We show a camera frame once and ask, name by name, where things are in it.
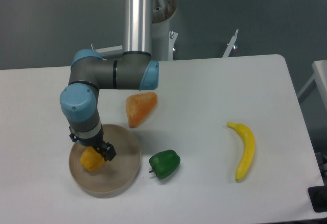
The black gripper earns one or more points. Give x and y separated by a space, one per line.
106 150

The yellow bell pepper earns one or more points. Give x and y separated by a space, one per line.
91 160

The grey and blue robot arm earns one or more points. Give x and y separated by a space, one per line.
90 73

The beige round plate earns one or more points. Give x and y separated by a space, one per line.
113 177

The green bell pepper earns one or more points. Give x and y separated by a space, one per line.
164 163

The orange triangular bread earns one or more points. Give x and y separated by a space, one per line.
139 106

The yellow banana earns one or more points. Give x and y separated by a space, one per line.
249 145

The black device at table edge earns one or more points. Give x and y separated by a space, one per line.
317 196

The white side table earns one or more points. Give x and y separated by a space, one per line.
317 80

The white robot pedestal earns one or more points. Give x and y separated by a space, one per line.
163 38

